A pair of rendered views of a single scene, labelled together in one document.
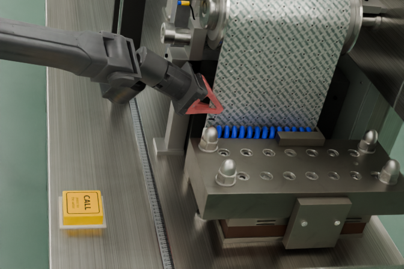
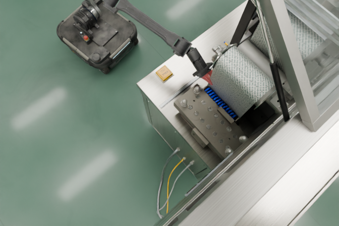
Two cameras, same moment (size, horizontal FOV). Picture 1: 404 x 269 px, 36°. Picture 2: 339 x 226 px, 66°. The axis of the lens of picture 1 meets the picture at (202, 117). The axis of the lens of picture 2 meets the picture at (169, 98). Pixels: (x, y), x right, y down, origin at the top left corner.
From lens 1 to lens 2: 94 cm
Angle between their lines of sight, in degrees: 51
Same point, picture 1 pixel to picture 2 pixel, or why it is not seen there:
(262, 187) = (189, 115)
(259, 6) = (227, 68)
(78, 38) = (167, 34)
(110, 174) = (185, 70)
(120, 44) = (182, 44)
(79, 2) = not seen: outside the picture
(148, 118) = not seen: hidden behind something
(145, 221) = (173, 91)
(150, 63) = (190, 55)
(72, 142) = not seen: hidden behind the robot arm
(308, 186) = (202, 128)
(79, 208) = (161, 72)
